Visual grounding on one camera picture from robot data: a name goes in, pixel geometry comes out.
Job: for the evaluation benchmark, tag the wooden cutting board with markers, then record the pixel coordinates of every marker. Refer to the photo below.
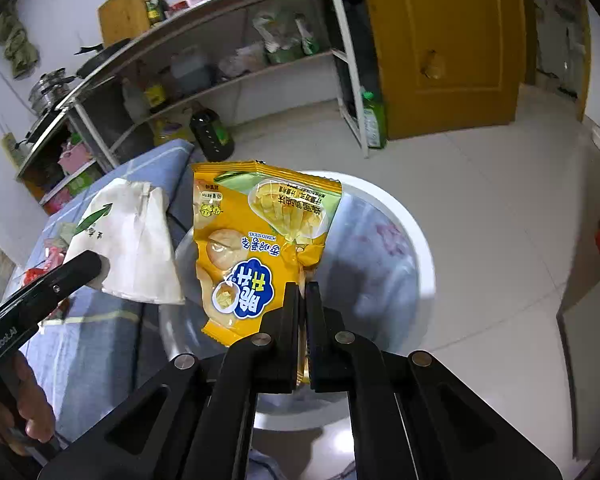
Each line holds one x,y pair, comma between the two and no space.
122,17

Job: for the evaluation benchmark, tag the black induction cooker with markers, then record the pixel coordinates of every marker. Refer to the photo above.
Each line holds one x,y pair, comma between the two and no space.
45,122

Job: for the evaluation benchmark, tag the white jerrycan dark liquid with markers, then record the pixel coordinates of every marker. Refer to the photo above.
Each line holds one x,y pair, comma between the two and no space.
192,72

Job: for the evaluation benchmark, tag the yellow oil jug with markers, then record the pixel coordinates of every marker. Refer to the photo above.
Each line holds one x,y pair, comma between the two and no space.
172,132

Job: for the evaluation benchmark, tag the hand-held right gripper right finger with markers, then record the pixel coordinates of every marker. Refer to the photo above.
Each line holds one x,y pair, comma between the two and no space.
325,340

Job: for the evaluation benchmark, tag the dark glass sauce bottle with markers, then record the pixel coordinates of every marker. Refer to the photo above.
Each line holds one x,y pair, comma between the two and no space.
153,10

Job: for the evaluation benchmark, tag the green plastic bottle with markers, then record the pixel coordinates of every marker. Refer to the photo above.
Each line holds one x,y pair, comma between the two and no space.
375,120

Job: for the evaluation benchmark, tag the dark oil jug green label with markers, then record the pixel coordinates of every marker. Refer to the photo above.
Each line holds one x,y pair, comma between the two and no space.
210,135

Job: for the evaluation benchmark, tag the steel pot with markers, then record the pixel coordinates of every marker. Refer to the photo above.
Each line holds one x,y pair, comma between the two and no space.
47,90

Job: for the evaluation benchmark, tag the white plastic bottle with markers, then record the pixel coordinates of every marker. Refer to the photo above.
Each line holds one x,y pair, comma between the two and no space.
135,100

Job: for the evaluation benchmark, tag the pink plastic basket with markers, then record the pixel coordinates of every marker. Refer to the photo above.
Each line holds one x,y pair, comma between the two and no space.
77,157

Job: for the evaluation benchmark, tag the yellow wooden door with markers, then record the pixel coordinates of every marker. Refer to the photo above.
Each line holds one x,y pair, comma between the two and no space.
455,35

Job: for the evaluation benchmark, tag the person's left hand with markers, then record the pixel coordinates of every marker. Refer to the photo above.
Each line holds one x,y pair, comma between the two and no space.
25,400

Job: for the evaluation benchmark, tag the sauce bottle yellow label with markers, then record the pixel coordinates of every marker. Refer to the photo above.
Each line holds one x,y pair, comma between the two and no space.
156,95

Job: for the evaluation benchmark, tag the red snack wrapper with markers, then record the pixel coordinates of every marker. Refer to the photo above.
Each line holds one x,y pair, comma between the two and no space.
35,276

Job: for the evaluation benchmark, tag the grey cabinet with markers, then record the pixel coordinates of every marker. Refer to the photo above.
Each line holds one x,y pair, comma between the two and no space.
595,360

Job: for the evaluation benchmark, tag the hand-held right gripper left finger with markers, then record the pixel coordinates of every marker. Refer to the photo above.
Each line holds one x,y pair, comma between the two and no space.
280,340

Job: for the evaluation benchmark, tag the blue checked tablecloth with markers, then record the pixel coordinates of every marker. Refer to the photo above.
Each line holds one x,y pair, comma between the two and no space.
95,360

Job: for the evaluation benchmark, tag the white round bin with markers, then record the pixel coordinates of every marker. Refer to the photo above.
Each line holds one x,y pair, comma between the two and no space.
420,260

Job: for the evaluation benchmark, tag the white paper bag green print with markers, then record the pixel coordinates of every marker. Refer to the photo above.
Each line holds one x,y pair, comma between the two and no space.
130,250

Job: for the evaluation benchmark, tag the white power strip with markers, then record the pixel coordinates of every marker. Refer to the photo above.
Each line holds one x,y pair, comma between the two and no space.
10,147

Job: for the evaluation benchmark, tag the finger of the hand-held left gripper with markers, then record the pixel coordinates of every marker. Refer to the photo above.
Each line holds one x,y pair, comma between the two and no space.
60,282

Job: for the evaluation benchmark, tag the black frying pan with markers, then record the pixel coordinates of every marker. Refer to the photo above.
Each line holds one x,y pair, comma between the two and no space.
105,57

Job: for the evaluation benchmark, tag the green cardboard box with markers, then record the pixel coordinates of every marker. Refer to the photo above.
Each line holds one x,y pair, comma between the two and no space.
82,180

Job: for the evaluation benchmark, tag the green hanging cloth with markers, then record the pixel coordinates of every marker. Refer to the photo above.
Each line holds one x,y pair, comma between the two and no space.
17,45

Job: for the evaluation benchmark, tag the white green plastic bag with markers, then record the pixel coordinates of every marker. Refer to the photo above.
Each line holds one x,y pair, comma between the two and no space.
280,35

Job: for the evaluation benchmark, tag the white metal shelf rack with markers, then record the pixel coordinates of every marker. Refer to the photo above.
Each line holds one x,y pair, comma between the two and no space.
205,14

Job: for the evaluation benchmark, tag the yellow snack packet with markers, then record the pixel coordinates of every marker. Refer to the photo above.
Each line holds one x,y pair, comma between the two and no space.
230,220

